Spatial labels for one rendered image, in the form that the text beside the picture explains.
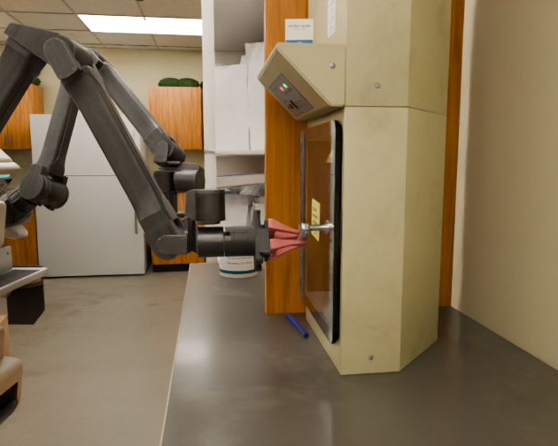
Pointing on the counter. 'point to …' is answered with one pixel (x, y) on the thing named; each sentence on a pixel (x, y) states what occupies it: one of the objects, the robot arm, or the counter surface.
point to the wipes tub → (236, 266)
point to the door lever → (311, 229)
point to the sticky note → (315, 217)
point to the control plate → (290, 96)
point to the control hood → (309, 74)
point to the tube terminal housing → (389, 177)
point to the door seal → (339, 230)
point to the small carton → (299, 30)
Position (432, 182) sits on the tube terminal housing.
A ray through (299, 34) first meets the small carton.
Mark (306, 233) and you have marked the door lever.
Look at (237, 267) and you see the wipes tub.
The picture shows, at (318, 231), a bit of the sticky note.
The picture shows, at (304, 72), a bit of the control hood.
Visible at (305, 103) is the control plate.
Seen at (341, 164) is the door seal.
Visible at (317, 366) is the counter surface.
